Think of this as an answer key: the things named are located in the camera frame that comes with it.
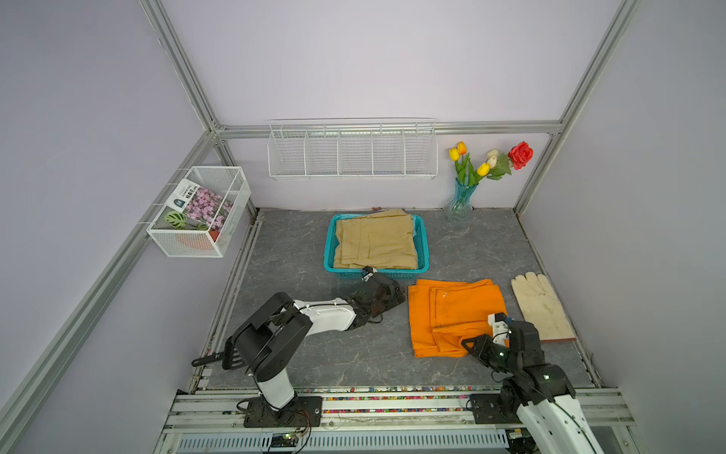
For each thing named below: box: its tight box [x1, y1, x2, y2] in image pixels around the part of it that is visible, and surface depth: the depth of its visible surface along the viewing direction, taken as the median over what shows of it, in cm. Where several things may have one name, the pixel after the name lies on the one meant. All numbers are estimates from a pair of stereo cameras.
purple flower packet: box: [165, 178, 234, 232], surface depth 75 cm
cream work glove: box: [510, 271, 576, 343], surface depth 93 cm
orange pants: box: [408, 279, 508, 359], surface depth 91 cm
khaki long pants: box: [333, 209, 418, 270], surface depth 101 cm
